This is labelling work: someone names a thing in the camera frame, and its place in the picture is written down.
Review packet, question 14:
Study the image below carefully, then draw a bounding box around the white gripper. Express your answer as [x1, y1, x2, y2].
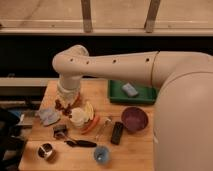
[57, 81, 80, 105]

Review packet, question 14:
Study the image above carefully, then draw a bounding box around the dark grape bunch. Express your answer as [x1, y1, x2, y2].
[55, 99, 72, 117]

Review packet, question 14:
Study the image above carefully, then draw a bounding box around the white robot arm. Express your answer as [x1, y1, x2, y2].
[52, 45, 213, 171]

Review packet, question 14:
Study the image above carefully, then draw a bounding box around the metal cup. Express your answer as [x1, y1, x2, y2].
[37, 143, 56, 161]

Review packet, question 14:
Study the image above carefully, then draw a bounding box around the red bowl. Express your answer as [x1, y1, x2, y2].
[72, 93, 81, 107]

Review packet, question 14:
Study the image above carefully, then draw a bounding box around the white round container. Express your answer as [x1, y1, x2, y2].
[70, 108, 89, 128]

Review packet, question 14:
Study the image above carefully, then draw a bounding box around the blue grey cloth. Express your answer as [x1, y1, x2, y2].
[36, 108, 60, 126]

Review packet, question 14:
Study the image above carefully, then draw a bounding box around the orange carrot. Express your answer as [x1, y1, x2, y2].
[81, 115, 100, 135]

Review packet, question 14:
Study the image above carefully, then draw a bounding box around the green plastic tray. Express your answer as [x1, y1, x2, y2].
[108, 80, 158, 104]

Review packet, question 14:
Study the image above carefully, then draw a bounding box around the metal spoon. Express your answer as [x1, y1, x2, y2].
[95, 117, 112, 141]

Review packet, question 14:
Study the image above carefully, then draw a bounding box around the blue sponge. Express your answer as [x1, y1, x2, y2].
[122, 83, 138, 97]

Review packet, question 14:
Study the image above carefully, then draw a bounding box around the black remote control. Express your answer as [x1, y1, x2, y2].
[111, 122, 124, 145]

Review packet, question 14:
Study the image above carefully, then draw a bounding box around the purple bowl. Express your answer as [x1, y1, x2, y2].
[121, 107, 148, 133]

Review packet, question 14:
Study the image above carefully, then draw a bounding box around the small blue bowl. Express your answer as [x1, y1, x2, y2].
[93, 146, 110, 164]

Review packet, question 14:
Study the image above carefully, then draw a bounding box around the black chair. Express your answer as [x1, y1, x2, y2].
[0, 107, 25, 171]

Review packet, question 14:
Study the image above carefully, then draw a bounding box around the black handled utensil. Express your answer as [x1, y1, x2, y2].
[64, 140, 97, 148]

